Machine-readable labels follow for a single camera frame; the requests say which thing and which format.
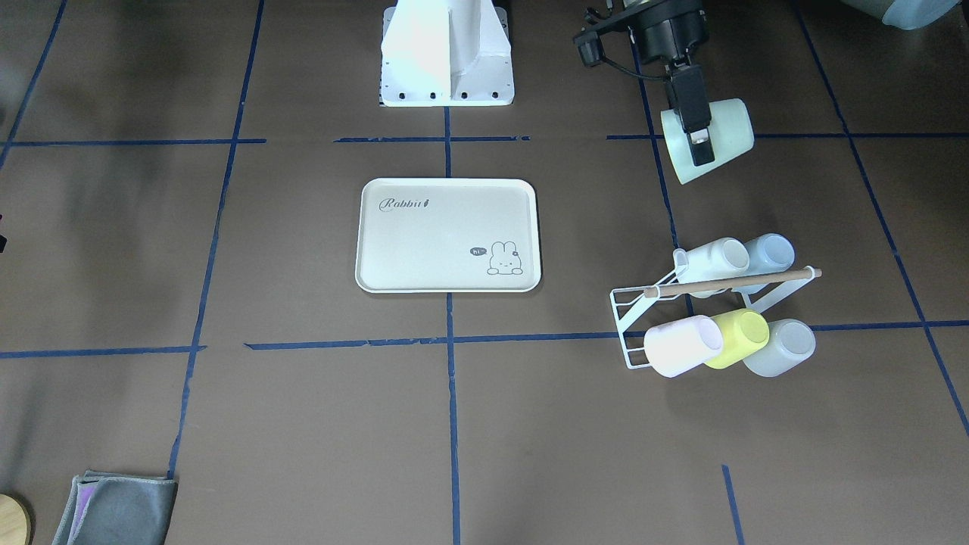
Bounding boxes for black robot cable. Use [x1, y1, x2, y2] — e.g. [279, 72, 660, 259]
[598, 45, 671, 83]

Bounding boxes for yellow cup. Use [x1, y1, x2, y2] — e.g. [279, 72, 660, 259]
[705, 308, 771, 369]

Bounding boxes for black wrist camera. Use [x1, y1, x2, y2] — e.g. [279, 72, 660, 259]
[572, 9, 632, 73]

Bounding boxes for cream rabbit tray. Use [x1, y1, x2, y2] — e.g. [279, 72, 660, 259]
[354, 177, 542, 294]

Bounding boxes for white cup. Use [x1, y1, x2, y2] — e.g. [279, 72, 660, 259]
[678, 237, 750, 283]

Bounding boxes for green cup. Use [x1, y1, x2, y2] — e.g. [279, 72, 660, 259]
[661, 98, 755, 184]

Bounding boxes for pink cup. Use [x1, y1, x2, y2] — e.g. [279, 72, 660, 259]
[643, 315, 724, 377]

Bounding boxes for grey folded cloth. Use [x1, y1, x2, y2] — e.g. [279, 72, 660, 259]
[52, 470, 179, 544]

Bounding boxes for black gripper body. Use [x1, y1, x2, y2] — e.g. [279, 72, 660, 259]
[632, 1, 709, 75]

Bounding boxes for white wire cup rack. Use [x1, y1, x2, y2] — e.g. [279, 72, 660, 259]
[609, 248, 823, 371]

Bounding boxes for grey cup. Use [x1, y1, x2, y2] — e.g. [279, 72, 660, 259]
[742, 319, 817, 377]

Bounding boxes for wooden stand with round base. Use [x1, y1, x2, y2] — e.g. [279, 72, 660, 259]
[1, 494, 33, 545]

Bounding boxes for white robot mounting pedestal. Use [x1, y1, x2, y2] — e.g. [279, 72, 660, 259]
[379, 1, 516, 107]

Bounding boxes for blue cup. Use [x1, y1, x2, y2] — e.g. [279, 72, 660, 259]
[743, 232, 796, 276]

